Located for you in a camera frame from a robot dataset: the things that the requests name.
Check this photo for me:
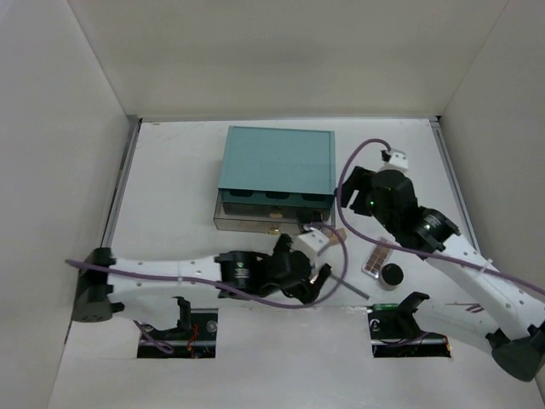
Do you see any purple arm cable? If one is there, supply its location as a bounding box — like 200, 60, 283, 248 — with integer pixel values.
335, 138, 545, 296
64, 220, 350, 309

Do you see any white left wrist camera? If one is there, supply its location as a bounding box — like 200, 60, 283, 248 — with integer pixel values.
293, 230, 330, 258

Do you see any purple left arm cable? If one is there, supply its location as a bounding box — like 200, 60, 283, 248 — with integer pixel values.
64, 220, 350, 309

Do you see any black lid powder jar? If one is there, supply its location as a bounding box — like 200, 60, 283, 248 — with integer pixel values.
379, 263, 404, 291

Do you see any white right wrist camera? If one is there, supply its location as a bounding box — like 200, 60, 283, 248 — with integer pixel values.
380, 149, 409, 174

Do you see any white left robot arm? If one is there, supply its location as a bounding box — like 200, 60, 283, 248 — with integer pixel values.
69, 231, 331, 340

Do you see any teal drawer organizer box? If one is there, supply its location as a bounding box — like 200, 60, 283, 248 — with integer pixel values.
217, 125, 336, 216

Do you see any brown eyeshadow palette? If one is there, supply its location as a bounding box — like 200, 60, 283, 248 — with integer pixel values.
361, 238, 393, 279

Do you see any clear acrylic drawer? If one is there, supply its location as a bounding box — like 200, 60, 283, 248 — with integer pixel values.
213, 194, 336, 235

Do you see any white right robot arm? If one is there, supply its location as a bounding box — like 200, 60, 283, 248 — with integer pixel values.
336, 166, 544, 382

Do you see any beige foundation bottle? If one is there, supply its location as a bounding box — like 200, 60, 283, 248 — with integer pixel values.
324, 228, 347, 248

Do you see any houndstooth eyeliner pen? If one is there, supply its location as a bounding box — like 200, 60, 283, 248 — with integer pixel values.
330, 274, 370, 300

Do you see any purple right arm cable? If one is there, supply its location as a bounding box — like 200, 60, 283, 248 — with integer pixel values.
335, 138, 545, 296

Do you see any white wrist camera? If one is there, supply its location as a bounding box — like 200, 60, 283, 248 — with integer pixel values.
293, 230, 330, 258
380, 149, 409, 174

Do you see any green tube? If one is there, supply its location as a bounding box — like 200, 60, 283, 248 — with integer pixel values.
371, 303, 398, 311

